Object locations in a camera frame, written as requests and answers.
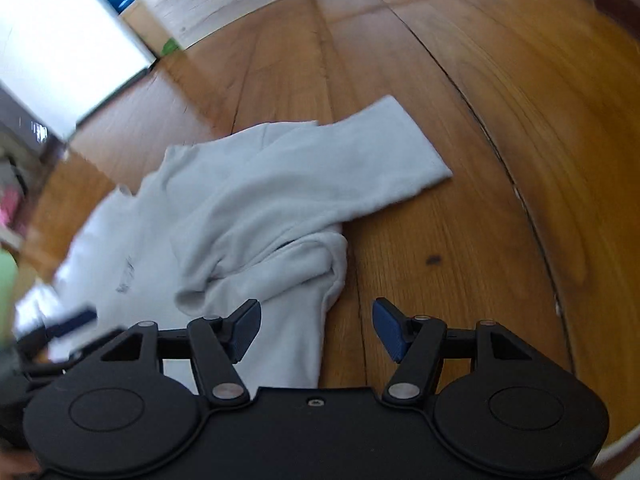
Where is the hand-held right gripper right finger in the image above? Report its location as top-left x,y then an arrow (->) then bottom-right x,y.
371,298 -> 571,406

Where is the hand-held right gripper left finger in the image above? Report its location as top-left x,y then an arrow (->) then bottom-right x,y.
75,298 -> 262,408

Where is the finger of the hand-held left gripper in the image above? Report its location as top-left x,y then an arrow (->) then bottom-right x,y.
44,307 -> 99,341

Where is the white sweatshirt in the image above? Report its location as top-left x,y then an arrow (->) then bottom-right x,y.
15,94 -> 454,391

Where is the light green object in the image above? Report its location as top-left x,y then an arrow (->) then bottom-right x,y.
0,249 -> 19,343

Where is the cluttered shelf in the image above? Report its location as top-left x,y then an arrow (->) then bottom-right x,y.
0,119 -> 57,253

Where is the bright white door panel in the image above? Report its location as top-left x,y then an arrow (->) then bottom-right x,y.
0,0 -> 157,137

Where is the cardboard box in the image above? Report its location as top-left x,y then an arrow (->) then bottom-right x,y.
112,0 -> 175,57

